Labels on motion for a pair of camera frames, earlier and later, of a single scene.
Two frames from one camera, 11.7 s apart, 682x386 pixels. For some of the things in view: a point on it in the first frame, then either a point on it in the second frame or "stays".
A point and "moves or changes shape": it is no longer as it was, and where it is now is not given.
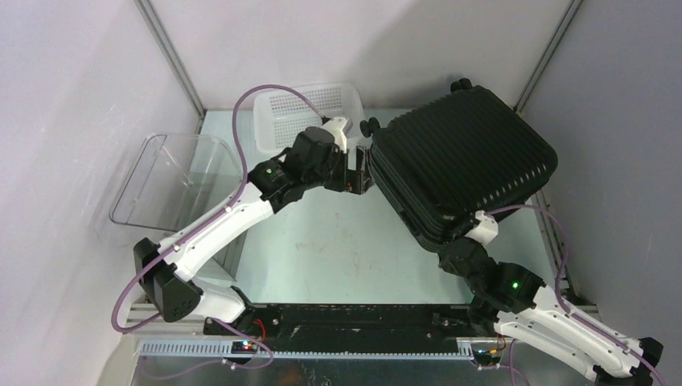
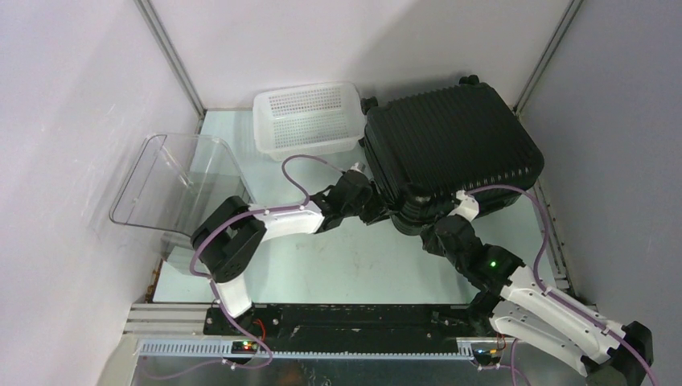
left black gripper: x=351 y=181 -> x=380 y=207
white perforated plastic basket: x=279 y=118 stays
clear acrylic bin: x=177 y=179 stays
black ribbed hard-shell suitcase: x=463 y=152 moves or changes shape
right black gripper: x=443 y=263 -> x=428 y=240
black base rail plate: x=314 y=326 stays
